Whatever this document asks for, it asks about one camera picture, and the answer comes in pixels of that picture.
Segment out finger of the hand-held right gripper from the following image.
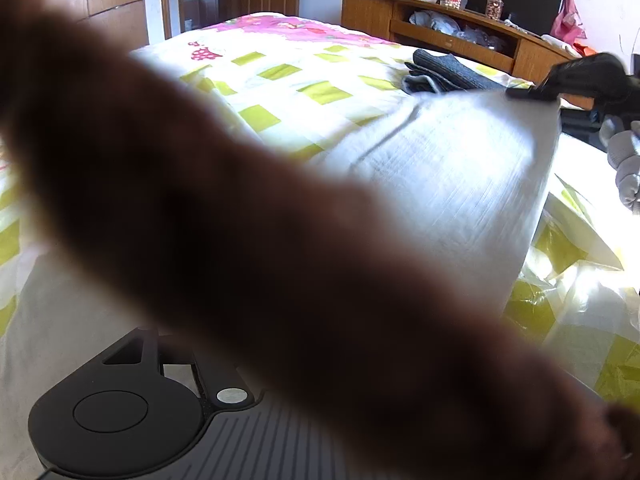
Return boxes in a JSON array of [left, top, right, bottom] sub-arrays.
[[505, 52, 628, 106]]

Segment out wooden television cabinet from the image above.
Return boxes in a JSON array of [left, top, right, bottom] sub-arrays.
[[340, 0, 596, 111]]

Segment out grey crumpled cloth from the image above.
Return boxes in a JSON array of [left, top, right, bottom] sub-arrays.
[[409, 10, 461, 35]]

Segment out dark grey folded cloth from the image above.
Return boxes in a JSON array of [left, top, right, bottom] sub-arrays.
[[404, 49, 506, 95]]

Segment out pink cloth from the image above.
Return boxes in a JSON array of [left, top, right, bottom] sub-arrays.
[[520, 0, 587, 43]]

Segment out white cloth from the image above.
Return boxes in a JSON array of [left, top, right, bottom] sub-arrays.
[[540, 32, 573, 51]]

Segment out bed with checked sheet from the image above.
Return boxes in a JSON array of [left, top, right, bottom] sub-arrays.
[[0, 11, 640, 466]]

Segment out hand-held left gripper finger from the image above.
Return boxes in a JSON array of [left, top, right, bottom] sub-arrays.
[[102, 327, 252, 409]]

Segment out light beige pants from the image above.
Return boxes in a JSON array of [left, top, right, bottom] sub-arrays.
[[300, 91, 562, 331]]

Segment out clear plastic bag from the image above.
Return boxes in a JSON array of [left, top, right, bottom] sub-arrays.
[[452, 27, 506, 52]]

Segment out person's right hand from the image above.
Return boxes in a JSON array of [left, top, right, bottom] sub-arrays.
[[599, 119, 640, 213]]

